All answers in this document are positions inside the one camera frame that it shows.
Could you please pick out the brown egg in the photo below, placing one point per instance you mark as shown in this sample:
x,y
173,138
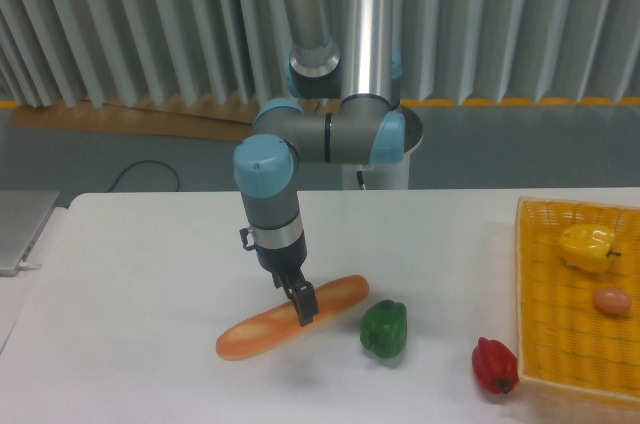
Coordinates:
x,y
612,300

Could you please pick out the orange baguette bread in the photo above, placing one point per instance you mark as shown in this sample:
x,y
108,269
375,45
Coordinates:
x,y
276,326

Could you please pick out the red bell pepper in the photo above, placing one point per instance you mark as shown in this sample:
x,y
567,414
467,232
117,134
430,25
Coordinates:
x,y
494,366

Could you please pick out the green bell pepper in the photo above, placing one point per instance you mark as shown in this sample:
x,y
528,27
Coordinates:
x,y
384,330

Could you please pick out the brown cardboard sheet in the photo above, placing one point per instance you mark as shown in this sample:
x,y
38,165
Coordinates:
x,y
207,119

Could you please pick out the grey pleated curtain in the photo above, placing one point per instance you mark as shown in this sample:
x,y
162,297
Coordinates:
x,y
127,50

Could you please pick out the yellow wicker basket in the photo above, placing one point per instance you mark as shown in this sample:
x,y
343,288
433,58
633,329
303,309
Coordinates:
x,y
564,341

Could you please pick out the yellow bell pepper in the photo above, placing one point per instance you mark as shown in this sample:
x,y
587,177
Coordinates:
x,y
589,247

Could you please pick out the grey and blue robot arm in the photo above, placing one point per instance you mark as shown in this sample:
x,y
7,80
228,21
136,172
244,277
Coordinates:
x,y
343,75

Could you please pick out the silver laptop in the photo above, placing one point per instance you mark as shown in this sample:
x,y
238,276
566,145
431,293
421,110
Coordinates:
x,y
24,215

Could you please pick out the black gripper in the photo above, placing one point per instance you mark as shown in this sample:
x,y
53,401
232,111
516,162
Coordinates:
x,y
284,265

